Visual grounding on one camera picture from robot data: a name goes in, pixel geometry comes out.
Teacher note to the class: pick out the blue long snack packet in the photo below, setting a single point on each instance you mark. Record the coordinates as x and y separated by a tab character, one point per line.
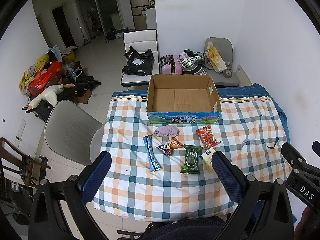
153	163

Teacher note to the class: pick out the tape roll on chair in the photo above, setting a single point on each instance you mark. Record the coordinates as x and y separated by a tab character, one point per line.
227	73

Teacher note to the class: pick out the open cardboard milk box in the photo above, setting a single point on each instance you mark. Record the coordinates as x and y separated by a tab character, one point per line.
182	99

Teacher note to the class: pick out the grey chair near table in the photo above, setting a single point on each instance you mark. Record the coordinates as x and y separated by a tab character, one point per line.
73	134

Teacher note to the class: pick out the wooden chair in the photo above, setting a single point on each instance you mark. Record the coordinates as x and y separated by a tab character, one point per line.
24	163

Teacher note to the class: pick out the green snack packet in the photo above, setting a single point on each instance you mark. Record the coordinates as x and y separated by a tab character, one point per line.
191	162

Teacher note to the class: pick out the brown cardboard box on floor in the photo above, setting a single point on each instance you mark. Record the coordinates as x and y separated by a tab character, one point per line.
84	98

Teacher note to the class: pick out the black bag on chair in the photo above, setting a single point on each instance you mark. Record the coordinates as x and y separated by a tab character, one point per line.
138	63

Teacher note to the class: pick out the orange panda snack packet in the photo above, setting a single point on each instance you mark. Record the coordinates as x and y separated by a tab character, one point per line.
170	146

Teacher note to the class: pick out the red plastic bag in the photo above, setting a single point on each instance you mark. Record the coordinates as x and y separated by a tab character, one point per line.
52	73

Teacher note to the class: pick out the black hook on blanket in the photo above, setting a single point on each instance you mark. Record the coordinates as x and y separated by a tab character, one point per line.
274	144

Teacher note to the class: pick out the yellow snack bag on chair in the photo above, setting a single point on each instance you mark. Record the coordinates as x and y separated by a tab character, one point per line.
215	59

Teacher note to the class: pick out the purple cloth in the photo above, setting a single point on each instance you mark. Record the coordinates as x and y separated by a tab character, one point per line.
167	130

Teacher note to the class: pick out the white goose plush toy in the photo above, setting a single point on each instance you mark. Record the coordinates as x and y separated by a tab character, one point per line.
49	95

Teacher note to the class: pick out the grey chair by wall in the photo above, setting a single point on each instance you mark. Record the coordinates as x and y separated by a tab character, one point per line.
222	75

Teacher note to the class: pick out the white leather chair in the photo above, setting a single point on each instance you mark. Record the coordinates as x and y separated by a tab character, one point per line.
141	52

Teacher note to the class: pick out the yellow clothes pile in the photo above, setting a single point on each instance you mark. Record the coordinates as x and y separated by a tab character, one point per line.
29	75

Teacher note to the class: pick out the pink suitcase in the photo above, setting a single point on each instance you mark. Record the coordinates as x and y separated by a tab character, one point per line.
170	65

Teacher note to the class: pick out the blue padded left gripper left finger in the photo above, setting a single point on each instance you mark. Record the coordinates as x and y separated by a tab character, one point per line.
93	175

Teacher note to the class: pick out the red snack packet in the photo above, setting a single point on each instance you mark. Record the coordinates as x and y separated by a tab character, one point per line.
207	138

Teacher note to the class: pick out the patterned tote bag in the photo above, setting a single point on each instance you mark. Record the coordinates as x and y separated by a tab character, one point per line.
192	64

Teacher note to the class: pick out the plaid checkered table blanket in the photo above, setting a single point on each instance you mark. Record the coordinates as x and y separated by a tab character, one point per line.
149	182

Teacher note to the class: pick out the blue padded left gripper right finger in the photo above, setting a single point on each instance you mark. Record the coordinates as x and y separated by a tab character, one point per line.
223	169

